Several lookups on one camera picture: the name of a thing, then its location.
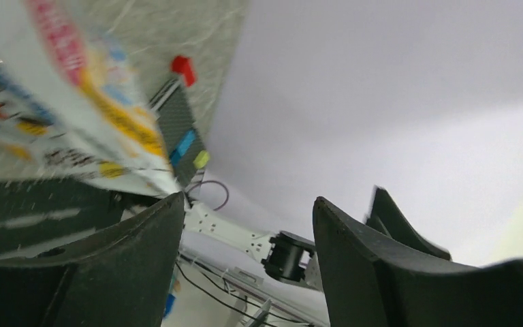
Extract blue lego brick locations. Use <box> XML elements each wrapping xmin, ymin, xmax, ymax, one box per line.
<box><xmin>170</xmin><ymin>129</ymin><xmax>196</xmax><ymax>167</ymax></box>

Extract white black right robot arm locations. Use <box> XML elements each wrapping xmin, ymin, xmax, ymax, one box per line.
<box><xmin>185</xmin><ymin>201</ymin><xmax>323</xmax><ymax>292</ymax></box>

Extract yellow-green lego brick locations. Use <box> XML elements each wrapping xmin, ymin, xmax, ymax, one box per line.
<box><xmin>193</xmin><ymin>150</ymin><xmax>210</xmax><ymax>170</ymax></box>

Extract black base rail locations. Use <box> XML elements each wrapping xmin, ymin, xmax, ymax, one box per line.
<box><xmin>0</xmin><ymin>178</ymin><xmax>157</xmax><ymax>255</ymax></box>

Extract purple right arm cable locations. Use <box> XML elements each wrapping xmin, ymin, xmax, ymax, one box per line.
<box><xmin>187</xmin><ymin>179</ymin><xmax>231</xmax><ymax>212</ymax></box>

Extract cat food bag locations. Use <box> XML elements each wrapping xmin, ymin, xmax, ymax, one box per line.
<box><xmin>0</xmin><ymin>1</ymin><xmax>181</xmax><ymax>198</ymax></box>

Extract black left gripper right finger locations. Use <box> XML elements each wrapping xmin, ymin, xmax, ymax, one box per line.
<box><xmin>313</xmin><ymin>197</ymin><xmax>523</xmax><ymax>326</ymax></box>

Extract grey lego baseplate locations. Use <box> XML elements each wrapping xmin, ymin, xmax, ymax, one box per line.
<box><xmin>154</xmin><ymin>87</ymin><xmax>206</xmax><ymax>190</ymax></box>

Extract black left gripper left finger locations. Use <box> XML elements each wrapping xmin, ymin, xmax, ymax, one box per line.
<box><xmin>0</xmin><ymin>193</ymin><xmax>185</xmax><ymax>326</ymax></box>

